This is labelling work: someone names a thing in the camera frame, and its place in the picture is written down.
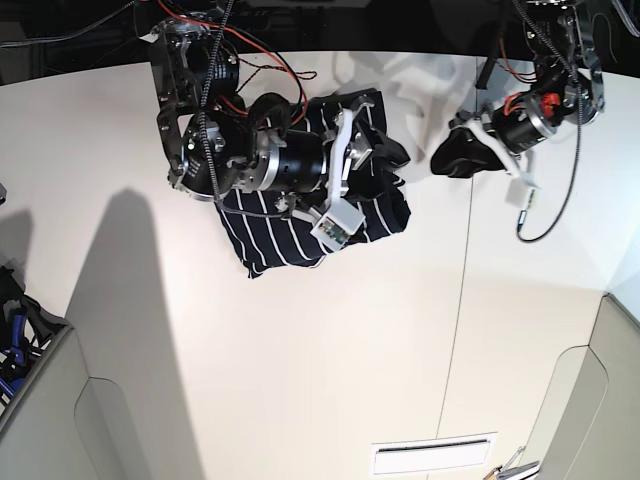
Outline grey panel right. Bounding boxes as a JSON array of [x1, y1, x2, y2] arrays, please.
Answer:
[[521, 295, 639, 479]]

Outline navy white striped T-shirt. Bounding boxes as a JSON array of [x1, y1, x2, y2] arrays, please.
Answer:
[[187, 88, 411, 278]]

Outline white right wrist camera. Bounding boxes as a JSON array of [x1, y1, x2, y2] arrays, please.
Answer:
[[311, 198, 365, 252]]

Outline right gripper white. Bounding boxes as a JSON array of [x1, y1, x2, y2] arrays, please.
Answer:
[[321, 97, 411, 210]]

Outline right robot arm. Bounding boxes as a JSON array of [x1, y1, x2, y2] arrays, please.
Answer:
[[150, 1, 409, 221]]

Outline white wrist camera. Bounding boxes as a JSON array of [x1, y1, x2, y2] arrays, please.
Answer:
[[505, 179, 539, 210], [311, 198, 365, 252]]

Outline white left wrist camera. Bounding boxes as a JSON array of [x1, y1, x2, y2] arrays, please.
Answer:
[[505, 179, 539, 210]]

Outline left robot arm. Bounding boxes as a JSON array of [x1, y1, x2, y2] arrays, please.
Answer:
[[430, 1, 605, 187]]

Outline blue black items in bin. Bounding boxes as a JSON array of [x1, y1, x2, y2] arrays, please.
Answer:
[[1, 266, 67, 407]]

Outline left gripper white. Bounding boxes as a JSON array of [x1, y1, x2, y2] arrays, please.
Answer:
[[430, 110, 538, 188]]

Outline grey panel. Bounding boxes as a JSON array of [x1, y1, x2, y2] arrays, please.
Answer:
[[1, 327, 127, 480], [521, 295, 639, 479]]

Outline grey panel left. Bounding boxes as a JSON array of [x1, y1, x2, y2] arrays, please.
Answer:
[[1, 327, 127, 480]]

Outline tools at table edge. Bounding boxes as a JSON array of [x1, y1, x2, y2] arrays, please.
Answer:
[[483, 446, 540, 480]]

